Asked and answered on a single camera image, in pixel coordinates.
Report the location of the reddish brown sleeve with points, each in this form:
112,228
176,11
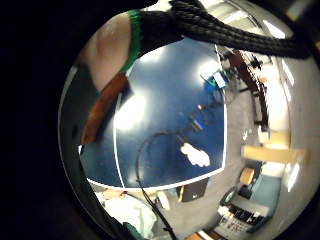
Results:
100,111

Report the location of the dark brown furniture row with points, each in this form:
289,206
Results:
250,78

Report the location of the small blue white object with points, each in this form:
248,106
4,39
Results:
198,125

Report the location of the light wooden desk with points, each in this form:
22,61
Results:
273,154

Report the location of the blue partition panel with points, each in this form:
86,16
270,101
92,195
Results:
266,191

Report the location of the white cloth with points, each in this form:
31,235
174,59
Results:
133,210

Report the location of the black box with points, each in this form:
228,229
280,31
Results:
194,190

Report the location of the blue and white box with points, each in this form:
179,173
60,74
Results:
217,80

